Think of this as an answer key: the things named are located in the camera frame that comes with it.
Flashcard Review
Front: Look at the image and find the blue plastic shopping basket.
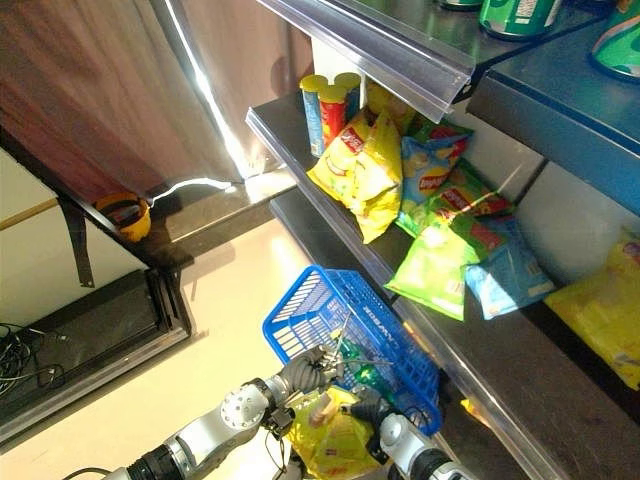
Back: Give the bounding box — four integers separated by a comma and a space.
261, 264, 444, 437

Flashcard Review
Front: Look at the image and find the yellow-lid chips can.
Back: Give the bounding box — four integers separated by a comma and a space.
333, 72, 363, 126

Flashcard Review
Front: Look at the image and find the light green chips bag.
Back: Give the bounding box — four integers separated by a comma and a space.
383, 217, 504, 322

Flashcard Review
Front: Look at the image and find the red chips can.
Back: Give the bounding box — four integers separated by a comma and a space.
319, 94, 350, 149

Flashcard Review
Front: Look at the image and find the blue chips can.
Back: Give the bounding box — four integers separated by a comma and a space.
299, 74, 335, 159

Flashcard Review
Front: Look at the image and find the yellow chips bag, purple print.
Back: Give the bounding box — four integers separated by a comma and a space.
543, 227, 640, 392

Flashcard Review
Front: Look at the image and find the silver wire basket handle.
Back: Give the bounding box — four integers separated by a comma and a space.
323, 308, 396, 372

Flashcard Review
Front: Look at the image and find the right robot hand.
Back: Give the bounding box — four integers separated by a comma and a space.
348, 384, 402, 426

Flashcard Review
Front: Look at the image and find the black metal shelf unit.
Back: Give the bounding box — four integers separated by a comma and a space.
244, 0, 640, 480

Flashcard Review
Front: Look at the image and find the green drink can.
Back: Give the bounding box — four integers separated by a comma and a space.
478, 0, 565, 42

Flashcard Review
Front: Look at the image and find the clear plastic price rail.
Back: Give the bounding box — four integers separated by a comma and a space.
255, 0, 475, 125

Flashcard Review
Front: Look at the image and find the black cable bundle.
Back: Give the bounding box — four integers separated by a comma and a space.
0, 322, 68, 397

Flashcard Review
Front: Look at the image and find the yellow chips bag, crumpled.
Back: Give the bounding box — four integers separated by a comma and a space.
285, 385, 389, 480

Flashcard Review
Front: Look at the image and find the dark green snack bag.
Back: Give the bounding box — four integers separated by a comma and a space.
338, 337, 397, 399

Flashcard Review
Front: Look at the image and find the dark red curtain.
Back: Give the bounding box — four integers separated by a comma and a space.
0, 0, 315, 201

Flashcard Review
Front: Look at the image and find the blue-green Lay's chips bag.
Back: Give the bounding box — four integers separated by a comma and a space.
395, 133, 474, 239

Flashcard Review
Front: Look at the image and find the large yellow Lay's chips bag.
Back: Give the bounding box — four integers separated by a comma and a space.
305, 108, 404, 245

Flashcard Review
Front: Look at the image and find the light blue chips bag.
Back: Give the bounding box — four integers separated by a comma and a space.
463, 217, 557, 321

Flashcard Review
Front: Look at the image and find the green chips bag, red logo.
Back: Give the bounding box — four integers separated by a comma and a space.
433, 158, 516, 224

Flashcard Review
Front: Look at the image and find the black strap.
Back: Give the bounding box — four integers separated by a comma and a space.
57, 195, 96, 289

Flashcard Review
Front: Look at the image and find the black floor frame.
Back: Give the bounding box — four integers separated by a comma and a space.
0, 267, 193, 444

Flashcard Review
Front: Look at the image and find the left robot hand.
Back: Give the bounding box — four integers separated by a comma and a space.
278, 346, 347, 397

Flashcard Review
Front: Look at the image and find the wooden stick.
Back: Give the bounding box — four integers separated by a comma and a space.
0, 196, 59, 232

